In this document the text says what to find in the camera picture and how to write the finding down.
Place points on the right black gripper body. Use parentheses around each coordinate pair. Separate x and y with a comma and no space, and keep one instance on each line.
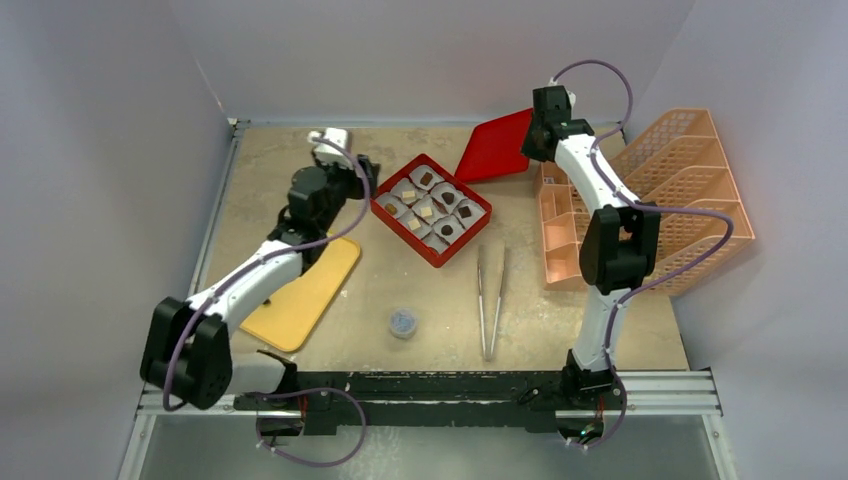
(538,142)

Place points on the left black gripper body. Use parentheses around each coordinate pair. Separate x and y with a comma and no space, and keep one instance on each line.
(344,185)

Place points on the red box lid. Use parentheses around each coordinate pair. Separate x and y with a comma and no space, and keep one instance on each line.
(494,149)

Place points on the red compartment box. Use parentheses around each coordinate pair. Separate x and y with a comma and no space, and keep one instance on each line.
(427,241)

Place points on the metal tweezers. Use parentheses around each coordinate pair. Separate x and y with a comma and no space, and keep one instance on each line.
(491,284)

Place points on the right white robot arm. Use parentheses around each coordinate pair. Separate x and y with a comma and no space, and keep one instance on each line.
(619,247)

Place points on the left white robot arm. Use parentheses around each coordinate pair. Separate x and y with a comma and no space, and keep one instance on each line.
(188,351)

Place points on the orange mesh file organizer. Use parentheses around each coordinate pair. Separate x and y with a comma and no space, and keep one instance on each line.
(677,162)

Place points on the yellow plastic tray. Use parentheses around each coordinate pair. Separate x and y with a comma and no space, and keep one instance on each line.
(295,310)

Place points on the small clear round container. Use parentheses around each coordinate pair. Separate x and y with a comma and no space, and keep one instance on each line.
(403,323)

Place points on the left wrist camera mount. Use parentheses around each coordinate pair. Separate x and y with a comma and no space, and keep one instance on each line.
(330,144)

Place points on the black metal base rail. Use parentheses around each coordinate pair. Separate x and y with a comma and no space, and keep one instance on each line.
(322,401)

